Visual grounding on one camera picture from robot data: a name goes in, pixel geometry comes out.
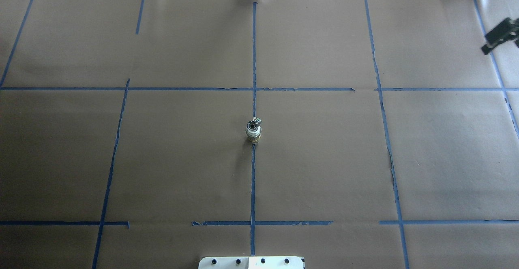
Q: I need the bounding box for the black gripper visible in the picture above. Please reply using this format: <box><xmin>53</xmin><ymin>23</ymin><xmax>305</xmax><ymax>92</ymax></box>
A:
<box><xmin>481</xmin><ymin>17</ymin><xmax>519</xmax><ymax>55</ymax></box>

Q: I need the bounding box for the chrome threaded angle fitting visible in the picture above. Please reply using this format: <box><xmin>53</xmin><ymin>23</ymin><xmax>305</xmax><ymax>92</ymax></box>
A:
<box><xmin>247</xmin><ymin>117</ymin><xmax>262</xmax><ymax>130</ymax></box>

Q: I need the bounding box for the white PPR valve fitting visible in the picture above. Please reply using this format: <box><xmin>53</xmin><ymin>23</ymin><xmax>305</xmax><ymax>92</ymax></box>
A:
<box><xmin>245</xmin><ymin>123</ymin><xmax>262</xmax><ymax>145</ymax></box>

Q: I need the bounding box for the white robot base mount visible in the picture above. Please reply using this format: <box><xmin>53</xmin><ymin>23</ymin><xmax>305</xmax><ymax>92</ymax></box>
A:
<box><xmin>198</xmin><ymin>256</ymin><xmax>306</xmax><ymax>269</ymax></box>

